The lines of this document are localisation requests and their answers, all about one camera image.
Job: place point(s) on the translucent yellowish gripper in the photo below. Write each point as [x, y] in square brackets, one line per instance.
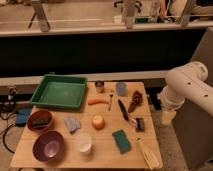
[168, 116]

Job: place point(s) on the black eraser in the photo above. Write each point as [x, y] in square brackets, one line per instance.
[40, 121]

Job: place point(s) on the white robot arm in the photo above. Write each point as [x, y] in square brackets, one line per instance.
[185, 82]

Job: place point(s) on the brown pine cone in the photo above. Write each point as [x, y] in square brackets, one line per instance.
[135, 101]

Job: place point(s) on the yellowish white scrub brush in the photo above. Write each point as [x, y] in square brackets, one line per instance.
[148, 154]

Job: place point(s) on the green sponge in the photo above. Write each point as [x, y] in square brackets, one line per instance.
[121, 141]

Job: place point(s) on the light blue cup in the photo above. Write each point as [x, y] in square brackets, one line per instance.
[121, 88]

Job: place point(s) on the small metal spoon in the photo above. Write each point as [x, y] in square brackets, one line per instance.
[110, 101]

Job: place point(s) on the orange round fruit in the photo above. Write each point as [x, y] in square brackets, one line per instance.
[98, 122]

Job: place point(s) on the small metal cup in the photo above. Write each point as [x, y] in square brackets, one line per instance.
[99, 86]

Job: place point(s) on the orange carrot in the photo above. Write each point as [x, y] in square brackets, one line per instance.
[97, 101]

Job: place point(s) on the white plastic cup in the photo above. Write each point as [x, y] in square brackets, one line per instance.
[83, 143]

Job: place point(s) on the light blue crumpled cloth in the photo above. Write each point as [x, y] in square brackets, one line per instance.
[72, 124]

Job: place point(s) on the green plastic tray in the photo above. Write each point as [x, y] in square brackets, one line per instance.
[60, 92]

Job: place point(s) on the purple bowl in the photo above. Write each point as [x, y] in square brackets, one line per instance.
[48, 146]

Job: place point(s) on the reddish brown bowl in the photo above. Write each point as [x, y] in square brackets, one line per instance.
[40, 114]

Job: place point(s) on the blue sponge beside table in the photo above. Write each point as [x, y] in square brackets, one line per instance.
[22, 116]

